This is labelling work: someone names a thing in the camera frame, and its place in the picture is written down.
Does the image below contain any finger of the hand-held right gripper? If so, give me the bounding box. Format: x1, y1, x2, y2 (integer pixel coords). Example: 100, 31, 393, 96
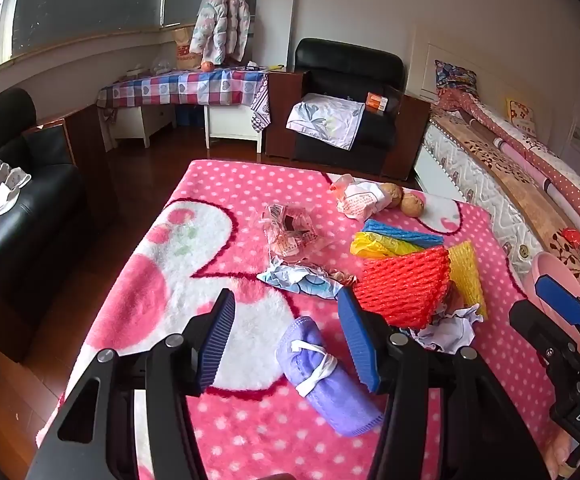
509, 299, 580, 376
534, 273, 580, 361

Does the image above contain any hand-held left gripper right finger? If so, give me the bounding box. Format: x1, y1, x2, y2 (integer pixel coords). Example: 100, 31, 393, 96
337, 286, 556, 480

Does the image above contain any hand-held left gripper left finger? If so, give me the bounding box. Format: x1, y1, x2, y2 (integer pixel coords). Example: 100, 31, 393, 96
24, 287, 238, 480

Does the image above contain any purple towel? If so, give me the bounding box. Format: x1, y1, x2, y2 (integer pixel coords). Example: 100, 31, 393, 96
276, 316, 385, 437

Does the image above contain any red foam fruit net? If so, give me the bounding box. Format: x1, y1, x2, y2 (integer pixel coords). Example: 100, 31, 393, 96
352, 247, 452, 330

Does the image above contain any yellow foam fruit net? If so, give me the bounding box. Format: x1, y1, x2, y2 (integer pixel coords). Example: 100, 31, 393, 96
446, 240, 488, 321

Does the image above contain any white paper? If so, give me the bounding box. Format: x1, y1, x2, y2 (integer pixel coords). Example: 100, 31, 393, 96
402, 305, 486, 356

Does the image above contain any blue white wrapper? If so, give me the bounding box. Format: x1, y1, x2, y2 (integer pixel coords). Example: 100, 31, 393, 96
256, 256, 358, 301

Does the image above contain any yellow plastic bag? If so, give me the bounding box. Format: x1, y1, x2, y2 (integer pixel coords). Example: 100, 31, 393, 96
350, 232, 428, 261

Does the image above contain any blue foam fruit net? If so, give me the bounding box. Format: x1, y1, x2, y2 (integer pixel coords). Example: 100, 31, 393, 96
361, 218, 445, 250

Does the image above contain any clear plastic packaging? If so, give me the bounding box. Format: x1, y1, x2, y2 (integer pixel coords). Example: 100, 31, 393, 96
255, 201, 338, 263

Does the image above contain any white red printed plastic bag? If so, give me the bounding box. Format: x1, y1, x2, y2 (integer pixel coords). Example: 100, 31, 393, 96
330, 174, 385, 221

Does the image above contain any bed with patterned bedding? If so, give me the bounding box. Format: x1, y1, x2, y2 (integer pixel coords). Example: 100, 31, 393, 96
432, 105, 580, 291

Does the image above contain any white quilted mattress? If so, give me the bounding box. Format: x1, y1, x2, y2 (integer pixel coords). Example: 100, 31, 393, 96
415, 110, 546, 281

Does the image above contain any walnut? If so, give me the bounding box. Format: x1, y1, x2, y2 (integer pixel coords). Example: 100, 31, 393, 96
400, 192, 425, 218
379, 182, 405, 209

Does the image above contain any pink polka-dot printed blanket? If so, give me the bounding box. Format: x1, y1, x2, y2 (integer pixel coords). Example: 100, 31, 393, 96
37, 159, 566, 480

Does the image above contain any yellow floral pillow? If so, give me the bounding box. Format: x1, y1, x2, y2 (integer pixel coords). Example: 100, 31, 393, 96
506, 98, 538, 136

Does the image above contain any black leather armchair with white rag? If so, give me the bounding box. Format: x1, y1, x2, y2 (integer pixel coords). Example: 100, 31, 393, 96
0, 87, 120, 361

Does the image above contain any white desk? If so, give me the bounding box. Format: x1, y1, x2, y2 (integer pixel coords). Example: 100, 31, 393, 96
98, 102, 265, 151

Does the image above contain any white floral cloth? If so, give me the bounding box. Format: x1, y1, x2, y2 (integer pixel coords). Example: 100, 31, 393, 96
286, 94, 367, 151

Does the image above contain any blue container under desk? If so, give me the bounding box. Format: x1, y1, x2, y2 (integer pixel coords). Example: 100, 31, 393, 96
175, 104, 205, 128

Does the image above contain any small checkered hanging cloth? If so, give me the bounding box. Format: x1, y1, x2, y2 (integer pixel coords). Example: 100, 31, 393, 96
250, 77, 272, 133

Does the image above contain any colourful printed pillow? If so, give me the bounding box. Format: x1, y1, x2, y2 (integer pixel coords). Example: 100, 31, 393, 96
434, 59, 478, 96

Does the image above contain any white headboard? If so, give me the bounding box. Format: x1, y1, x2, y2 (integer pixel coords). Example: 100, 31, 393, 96
410, 22, 580, 111

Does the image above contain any black leather armchair with floral cloth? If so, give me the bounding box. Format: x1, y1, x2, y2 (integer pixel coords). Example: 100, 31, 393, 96
264, 37, 431, 181

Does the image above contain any brown paper bag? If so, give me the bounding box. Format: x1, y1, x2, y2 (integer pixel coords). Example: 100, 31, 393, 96
172, 25, 201, 68

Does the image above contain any white floral puffy jacket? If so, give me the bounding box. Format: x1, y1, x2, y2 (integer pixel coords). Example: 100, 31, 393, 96
189, 0, 251, 66

